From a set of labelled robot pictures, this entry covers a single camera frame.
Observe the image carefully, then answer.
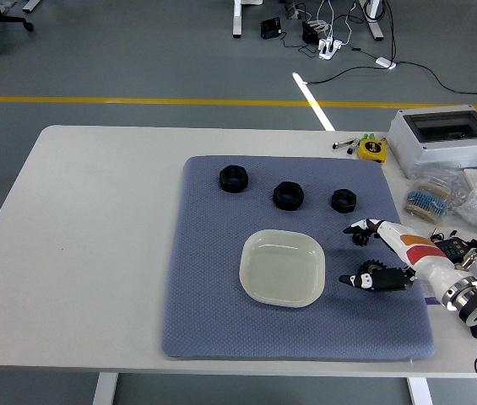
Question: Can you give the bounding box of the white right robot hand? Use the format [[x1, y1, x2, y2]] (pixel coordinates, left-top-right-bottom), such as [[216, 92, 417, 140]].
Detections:
[[338, 218, 474, 299]]

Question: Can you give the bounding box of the black gear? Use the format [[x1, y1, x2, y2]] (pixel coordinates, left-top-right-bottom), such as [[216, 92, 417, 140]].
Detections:
[[360, 258, 387, 276]]

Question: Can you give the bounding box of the large black hex nut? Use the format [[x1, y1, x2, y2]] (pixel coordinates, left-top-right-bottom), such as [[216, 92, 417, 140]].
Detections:
[[273, 181, 306, 212], [218, 165, 250, 194]]

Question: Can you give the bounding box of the small black hex nut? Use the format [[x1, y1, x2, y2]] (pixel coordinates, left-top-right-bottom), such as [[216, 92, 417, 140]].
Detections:
[[330, 188, 358, 214]]

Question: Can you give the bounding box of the black box device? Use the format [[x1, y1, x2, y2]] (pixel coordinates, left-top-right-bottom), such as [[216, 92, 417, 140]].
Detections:
[[260, 17, 282, 40]]

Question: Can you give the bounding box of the purple-edged label sheet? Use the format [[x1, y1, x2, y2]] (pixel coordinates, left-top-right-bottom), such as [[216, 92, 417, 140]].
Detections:
[[421, 280, 448, 307]]

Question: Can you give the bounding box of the bag of blue resistors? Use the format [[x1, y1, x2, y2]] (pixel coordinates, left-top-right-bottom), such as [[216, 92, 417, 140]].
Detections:
[[402, 176, 454, 223]]

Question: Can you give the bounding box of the yellow tape measure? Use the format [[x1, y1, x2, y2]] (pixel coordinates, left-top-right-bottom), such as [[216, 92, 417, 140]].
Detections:
[[356, 138, 388, 164]]

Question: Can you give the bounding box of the white table leg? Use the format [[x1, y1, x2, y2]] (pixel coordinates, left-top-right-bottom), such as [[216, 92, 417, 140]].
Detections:
[[406, 376, 433, 405], [92, 373, 119, 405]]

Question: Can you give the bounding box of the white square dish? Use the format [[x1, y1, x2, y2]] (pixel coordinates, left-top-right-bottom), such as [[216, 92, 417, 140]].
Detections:
[[238, 229, 328, 311]]

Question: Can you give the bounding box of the blue-grey quilted mat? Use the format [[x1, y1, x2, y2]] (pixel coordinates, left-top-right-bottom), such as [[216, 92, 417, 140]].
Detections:
[[160, 154, 436, 362]]

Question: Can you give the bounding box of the white power strip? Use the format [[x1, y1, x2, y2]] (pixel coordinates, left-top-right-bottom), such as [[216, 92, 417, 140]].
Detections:
[[317, 37, 344, 60]]

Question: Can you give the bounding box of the white desk leg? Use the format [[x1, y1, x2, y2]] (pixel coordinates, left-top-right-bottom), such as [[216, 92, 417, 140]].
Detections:
[[358, 0, 386, 42], [232, 0, 263, 39]]

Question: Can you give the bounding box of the black power adapter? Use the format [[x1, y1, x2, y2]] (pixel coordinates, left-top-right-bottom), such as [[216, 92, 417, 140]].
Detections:
[[301, 20, 321, 45]]

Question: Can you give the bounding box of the grey electrical enclosure box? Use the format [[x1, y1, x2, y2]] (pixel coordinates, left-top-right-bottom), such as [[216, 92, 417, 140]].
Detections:
[[388, 105, 477, 181]]

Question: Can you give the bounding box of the black floor cable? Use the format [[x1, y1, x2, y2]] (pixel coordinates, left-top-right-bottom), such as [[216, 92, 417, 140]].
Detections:
[[301, 61, 477, 100]]

